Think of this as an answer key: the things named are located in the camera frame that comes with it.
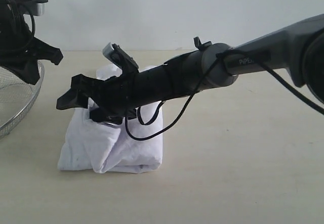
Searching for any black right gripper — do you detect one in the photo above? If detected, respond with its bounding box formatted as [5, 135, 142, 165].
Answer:
[56, 68, 149, 125]

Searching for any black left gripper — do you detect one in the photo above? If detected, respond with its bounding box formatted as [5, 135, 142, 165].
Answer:
[1, 11, 63, 84]

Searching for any white t-shirt red Chinese logo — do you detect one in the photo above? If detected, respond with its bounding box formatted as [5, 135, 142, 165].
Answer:
[57, 64, 163, 174]

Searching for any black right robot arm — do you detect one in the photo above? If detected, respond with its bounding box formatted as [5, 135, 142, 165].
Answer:
[56, 14, 323, 123]

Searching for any metal wire mesh basket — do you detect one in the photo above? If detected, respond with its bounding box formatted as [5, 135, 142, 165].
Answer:
[1, 62, 45, 139]

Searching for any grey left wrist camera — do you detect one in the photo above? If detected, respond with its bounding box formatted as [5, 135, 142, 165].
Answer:
[8, 0, 49, 16]

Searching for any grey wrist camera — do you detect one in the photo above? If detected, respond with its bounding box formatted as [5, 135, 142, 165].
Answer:
[8, 0, 49, 16]
[102, 42, 139, 71]

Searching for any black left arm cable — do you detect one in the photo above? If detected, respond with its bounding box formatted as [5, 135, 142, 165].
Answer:
[0, 0, 36, 58]

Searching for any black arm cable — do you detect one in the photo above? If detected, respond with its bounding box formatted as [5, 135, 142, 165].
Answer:
[124, 52, 324, 142]
[0, 0, 36, 58]

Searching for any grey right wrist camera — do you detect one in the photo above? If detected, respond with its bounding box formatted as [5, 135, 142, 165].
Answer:
[102, 42, 139, 71]

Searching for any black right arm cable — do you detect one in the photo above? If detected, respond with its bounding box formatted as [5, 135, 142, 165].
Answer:
[124, 52, 324, 142]

